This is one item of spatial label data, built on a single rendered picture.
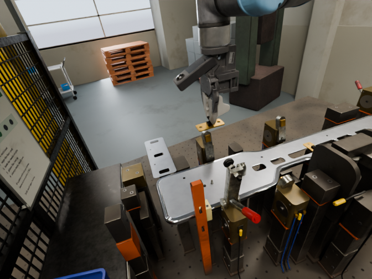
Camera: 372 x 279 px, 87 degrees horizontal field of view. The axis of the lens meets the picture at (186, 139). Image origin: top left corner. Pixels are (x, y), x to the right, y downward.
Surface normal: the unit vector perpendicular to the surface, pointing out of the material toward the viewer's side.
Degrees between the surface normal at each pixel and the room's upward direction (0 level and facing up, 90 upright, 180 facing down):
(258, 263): 0
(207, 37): 89
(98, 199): 0
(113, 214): 0
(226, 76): 90
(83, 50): 90
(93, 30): 90
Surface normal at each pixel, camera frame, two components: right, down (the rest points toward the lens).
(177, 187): -0.12, -0.82
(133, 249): 0.30, 0.51
